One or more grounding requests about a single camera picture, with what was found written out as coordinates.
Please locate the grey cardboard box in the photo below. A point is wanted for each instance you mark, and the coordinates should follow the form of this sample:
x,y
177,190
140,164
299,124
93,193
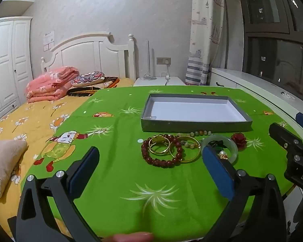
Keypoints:
x,y
192,111

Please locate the white bed headboard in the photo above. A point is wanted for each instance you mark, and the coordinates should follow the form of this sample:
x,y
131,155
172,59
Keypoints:
x,y
91,53

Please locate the small metal object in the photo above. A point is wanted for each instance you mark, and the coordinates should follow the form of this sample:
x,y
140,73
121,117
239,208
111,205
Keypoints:
x,y
287,95

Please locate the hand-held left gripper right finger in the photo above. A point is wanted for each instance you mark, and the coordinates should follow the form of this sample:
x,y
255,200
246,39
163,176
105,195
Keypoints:
x,y
217,174

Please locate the white wardrobe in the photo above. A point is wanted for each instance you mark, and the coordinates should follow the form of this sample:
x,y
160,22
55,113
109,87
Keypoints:
x,y
7,63

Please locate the wall socket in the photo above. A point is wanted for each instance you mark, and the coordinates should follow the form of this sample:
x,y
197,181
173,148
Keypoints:
x,y
162,60

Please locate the printed striped curtain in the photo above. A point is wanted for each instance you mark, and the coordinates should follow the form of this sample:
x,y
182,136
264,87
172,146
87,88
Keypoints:
x,y
204,30

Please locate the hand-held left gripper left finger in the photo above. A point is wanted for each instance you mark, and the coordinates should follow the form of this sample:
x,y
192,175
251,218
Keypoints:
x,y
83,174

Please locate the white cabinet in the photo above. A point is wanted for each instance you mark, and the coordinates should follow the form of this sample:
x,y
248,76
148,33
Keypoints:
x,y
255,83

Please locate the pearl brooch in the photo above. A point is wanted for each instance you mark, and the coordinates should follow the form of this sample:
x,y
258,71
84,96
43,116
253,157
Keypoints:
x,y
222,153

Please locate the pale green jade bangle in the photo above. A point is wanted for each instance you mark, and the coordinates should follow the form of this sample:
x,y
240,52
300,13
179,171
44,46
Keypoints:
x,y
232,146

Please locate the beige folded towel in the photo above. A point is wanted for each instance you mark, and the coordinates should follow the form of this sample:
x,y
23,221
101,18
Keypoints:
x,y
5,163

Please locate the thick gold bangle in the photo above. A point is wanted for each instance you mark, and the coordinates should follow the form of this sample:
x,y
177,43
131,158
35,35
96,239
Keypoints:
x,y
157,152

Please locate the pink folded quilt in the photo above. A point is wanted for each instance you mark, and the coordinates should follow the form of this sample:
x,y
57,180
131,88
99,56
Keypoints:
x,y
50,83

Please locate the red rose brooch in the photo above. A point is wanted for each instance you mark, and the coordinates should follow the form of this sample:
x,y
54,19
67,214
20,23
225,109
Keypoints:
x,y
238,140

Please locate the patterned pillows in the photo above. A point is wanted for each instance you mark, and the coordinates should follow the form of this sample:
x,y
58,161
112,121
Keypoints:
x,y
106,84

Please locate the white nightstand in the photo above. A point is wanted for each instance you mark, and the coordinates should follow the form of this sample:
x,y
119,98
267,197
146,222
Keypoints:
x,y
154,82

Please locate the green printed cloth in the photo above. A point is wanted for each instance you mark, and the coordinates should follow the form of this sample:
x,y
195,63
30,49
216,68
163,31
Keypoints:
x,y
121,171

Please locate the embroidered round pillow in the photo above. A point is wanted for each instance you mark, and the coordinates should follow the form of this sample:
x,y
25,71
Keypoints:
x,y
88,79

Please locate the thin gold bangle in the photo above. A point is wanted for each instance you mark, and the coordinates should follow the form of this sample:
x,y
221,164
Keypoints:
x,y
192,159

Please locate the white desk lamp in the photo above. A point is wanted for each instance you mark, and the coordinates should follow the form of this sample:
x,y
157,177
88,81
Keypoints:
x,y
149,58

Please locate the white wall paper sheet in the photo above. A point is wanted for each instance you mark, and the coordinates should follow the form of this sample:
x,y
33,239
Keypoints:
x,y
49,40

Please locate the dark framed window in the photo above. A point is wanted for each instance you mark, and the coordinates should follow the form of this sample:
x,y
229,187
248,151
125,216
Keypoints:
x,y
275,30

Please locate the yellow floral bedsheet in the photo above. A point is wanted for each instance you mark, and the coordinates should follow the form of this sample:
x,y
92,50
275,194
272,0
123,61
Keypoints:
x,y
32,121

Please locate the person's left hand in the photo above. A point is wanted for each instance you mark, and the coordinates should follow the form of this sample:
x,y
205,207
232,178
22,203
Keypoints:
x,y
131,237

